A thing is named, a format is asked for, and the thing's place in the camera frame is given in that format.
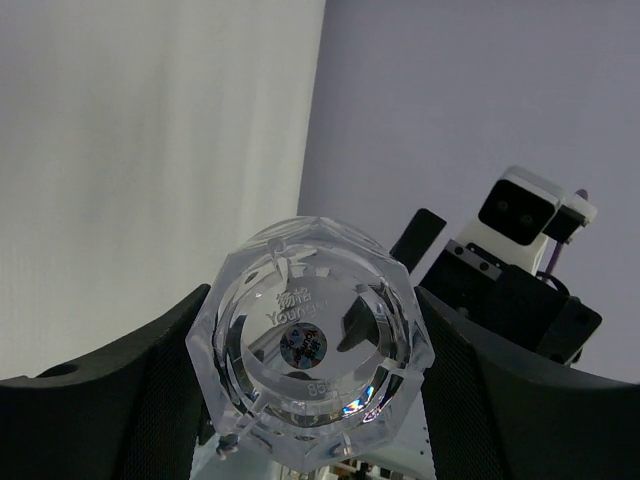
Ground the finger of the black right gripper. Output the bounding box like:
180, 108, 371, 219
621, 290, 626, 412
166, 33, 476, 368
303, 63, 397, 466
390, 208, 447, 273

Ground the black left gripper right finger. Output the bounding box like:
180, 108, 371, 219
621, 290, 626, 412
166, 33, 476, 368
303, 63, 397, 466
415, 287, 639, 479

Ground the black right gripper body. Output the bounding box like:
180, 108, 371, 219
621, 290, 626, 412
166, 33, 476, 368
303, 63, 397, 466
420, 240, 602, 365

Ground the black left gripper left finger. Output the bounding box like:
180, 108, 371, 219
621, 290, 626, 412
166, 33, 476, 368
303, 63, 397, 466
1, 284, 209, 479

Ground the clear faceted plastic cup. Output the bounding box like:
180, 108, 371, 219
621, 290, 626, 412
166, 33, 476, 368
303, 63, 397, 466
186, 216, 435, 472

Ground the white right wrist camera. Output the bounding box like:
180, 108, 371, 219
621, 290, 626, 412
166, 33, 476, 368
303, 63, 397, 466
455, 166, 597, 275

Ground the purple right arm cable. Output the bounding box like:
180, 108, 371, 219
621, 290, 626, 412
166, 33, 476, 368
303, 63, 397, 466
537, 188, 591, 279

